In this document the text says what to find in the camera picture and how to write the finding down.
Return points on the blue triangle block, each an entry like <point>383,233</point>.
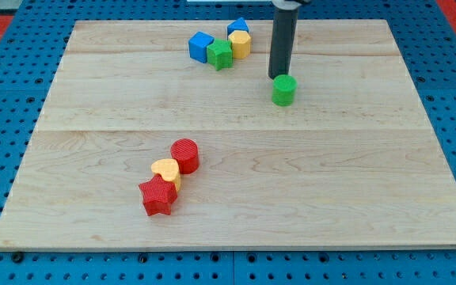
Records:
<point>237,25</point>

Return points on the green cylinder block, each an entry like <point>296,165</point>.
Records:
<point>283,92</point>

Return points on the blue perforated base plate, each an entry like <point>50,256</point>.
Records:
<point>29,55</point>

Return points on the blue cube block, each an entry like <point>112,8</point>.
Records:
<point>197,46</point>

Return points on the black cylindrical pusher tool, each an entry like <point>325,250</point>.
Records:
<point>283,36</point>

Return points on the wooden board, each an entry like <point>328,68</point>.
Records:
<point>352,164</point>

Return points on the red cylinder block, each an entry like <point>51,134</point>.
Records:
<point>186,153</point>

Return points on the red star block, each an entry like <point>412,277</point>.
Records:
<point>158,195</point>

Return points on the green star block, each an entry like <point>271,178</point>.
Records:
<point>220,54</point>

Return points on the yellow hexagon block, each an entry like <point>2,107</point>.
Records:
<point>240,44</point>

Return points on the yellow heart block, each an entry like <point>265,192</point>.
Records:
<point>168,169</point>

